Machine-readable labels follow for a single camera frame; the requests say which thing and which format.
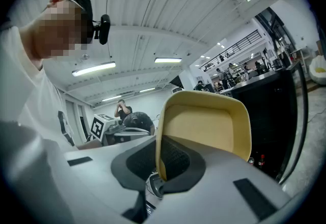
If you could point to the person's head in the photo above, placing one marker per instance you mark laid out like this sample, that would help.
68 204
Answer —
51 29

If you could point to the black head camera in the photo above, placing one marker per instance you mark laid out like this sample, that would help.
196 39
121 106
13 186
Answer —
104 29

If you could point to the black framed window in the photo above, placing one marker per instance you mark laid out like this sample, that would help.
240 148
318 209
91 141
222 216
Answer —
276 29

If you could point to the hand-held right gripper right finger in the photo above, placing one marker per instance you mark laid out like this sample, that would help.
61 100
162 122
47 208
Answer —
216 192

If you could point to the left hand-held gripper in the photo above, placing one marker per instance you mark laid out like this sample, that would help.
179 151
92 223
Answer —
98 126

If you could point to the yellow plastic tray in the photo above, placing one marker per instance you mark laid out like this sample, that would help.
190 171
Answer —
198 121

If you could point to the dark bottle with red label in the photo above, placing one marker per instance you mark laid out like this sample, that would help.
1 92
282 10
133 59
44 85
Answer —
261 162

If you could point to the black mezzanine railing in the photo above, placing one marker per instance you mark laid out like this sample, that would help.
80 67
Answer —
237 46

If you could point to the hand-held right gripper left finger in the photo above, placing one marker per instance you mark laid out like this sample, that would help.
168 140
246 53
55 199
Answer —
102 192

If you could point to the person's left forearm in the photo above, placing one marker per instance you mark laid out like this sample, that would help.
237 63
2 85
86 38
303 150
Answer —
89 144

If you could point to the person's white t-shirt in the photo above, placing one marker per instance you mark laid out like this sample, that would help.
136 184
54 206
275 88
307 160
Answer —
38 95

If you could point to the silver can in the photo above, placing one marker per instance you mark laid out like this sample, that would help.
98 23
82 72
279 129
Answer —
251 161

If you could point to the white beanbag chair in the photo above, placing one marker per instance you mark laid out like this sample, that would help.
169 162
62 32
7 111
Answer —
317 70

